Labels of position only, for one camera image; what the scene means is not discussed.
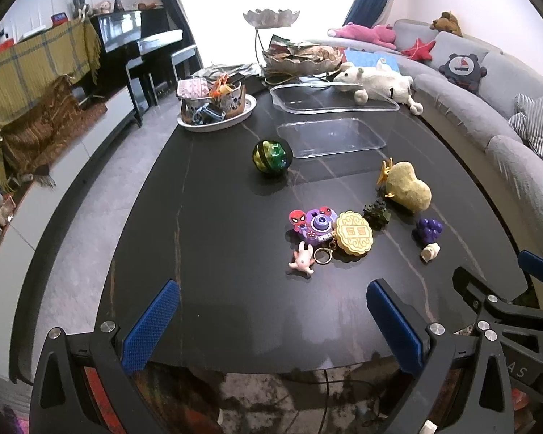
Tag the black flat box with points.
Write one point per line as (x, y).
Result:
(253, 83)

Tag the grey sofa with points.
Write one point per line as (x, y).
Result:
(479, 99)

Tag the grey foil bag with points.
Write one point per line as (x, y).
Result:
(221, 71)

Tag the small clear plastic tray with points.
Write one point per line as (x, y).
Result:
(332, 138)

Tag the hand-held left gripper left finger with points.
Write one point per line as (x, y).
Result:
(151, 325)

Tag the pile of snack packets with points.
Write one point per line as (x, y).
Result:
(298, 52)

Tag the white plush animal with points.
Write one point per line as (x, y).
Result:
(380, 82)

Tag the beige teddy bear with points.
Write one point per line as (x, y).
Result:
(103, 7)

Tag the black piano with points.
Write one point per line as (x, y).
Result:
(126, 31)

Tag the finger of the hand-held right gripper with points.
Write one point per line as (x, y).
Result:
(473, 287)
(538, 267)

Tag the patterned storage basket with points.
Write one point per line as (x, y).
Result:
(233, 99)

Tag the red box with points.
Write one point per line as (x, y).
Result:
(59, 18)

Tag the white oval dish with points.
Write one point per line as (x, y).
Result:
(249, 108)

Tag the navy ship wheel cushion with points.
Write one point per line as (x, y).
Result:
(462, 70)

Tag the red star cushion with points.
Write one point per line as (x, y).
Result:
(420, 49)

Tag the green yellow ball black band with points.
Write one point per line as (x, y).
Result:
(271, 156)

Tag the yellow plaid blanket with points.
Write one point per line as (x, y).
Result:
(27, 68)

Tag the orange claw hair clip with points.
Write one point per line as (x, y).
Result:
(383, 172)

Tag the purple grape toy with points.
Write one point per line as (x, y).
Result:
(429, 229)

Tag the grey rabbit plush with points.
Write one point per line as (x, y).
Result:
(79, 8)

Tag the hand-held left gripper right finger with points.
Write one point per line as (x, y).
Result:
(393, 325)

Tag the yellow heart plush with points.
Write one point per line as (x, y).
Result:
(409, 187)

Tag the purple toy camera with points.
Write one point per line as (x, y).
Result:
(319, 226)

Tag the blue book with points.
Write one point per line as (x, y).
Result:
(366, 58)

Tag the orange toy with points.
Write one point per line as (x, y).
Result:
(219, 86)

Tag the silver two-tier lotus bowl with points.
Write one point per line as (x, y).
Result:
(271, 18)

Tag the dark figurine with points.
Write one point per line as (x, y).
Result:
(117, 5)

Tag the large red mask charm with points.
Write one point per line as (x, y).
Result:
(297, 217)

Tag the brown fringed cloth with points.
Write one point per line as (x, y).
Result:
(40, 122)

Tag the dark green brick tank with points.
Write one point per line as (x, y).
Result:
(376, 214)

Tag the pink plush toy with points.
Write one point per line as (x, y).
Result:
(371, 34)

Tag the pink patterned pouch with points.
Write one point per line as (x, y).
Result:
(192, 87)

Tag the blue toy car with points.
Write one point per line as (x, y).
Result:
(203, 114)

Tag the small beige toy figure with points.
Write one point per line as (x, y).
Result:
(430, 252)

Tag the black piano bench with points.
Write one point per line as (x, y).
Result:
(183, 53)

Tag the clear plastic lid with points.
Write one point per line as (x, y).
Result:
(330, 98)

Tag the brown teddy bear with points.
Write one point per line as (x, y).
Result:
(448, 21)

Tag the striped star cushion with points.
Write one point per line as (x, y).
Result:
(536, 122)

